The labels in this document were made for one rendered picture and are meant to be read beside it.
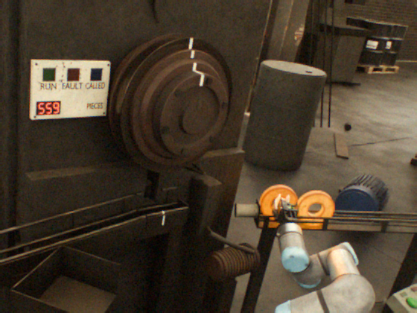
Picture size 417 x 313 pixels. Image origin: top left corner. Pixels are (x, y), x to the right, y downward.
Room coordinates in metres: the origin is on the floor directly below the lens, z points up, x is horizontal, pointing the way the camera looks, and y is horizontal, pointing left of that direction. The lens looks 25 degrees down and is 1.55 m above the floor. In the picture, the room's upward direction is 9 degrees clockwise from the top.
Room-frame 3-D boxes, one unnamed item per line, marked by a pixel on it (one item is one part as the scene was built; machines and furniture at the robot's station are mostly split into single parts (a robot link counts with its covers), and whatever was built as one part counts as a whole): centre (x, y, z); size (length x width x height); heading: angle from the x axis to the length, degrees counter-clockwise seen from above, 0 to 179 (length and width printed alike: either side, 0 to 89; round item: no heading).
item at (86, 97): (1.51, 0.34, 1.15); 0.26 x 0.02 x 0.18; 128
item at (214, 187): (1.80, -0.17, 0.68); 0.11 x 0.08 x 0.24; 38
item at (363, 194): (3.37, -1.50, 0.17); 0.57 x 0.31 x 0.34; 148
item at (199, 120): (1.56, -0.06, 1.11); 0.28 x 0.06 x 0.28; 128
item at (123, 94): (1.64, 0.00, 1.11); 0.47 x 0.06 x 0.47; 128
